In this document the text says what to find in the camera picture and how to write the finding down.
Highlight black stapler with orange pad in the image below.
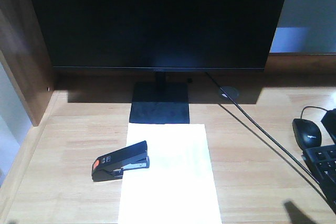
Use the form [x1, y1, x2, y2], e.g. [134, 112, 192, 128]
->
[91, 141, 150, 182]

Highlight white paper sheets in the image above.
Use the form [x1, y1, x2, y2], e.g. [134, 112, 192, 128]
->
[118, 123, 222, 223]

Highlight wooden desk side panel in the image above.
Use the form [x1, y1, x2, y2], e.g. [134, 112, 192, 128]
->
[1, 0, 55, 126]

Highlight black monitor stand base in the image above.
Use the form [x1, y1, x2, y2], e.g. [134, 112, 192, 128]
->
[129, 72, 190, 124]

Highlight black computer monitor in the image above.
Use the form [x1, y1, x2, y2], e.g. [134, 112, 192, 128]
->
[32, 0, 285, 71]

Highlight black computer mouse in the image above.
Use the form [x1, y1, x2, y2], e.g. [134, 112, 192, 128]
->
[292, 118, 322, 150]

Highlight black object behind mouse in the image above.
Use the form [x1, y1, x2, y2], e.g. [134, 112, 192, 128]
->
[321, 109, 336, 143]

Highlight black keyboard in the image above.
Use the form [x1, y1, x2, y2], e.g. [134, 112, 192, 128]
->
[302, 144, 335, 211]

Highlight black monitor cable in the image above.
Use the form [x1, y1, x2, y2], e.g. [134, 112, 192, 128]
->
[203, 71, 336, 209]

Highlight grey desk cable grommet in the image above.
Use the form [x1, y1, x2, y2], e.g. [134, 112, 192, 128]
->
[218, 86, 239, 100]

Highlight black mouse cable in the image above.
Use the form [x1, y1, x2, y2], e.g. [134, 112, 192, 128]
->
[300, 105, 330, 120]

